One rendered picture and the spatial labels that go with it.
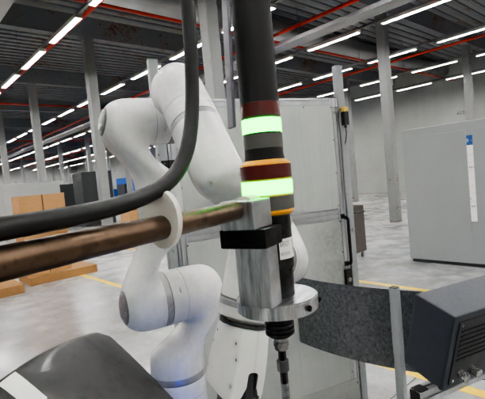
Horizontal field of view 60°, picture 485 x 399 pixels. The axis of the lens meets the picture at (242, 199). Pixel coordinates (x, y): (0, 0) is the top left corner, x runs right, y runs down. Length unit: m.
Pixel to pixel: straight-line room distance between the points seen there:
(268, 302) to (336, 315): 2.05
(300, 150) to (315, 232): 0.50
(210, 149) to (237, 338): 0.28
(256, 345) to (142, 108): 0.53
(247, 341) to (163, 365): 0.41
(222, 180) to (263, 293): 0.33
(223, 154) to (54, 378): 0.40
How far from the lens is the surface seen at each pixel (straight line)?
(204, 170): 0.64
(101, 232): 0.21
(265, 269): 0.32
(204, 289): 0.94
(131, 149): 0.87
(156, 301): 0.90
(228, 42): 0.36
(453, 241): 6.77
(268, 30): 0.36
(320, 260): 2.61
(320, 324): 2.47
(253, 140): 0.34
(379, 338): 2.30
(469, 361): 1.12
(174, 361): 0.96
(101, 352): 0.43
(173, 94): 0.74
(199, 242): 2.23
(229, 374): 0.60
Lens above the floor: 1.56
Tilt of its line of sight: 3 degrees down
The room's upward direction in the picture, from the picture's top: 5 degrees counter-clockwise
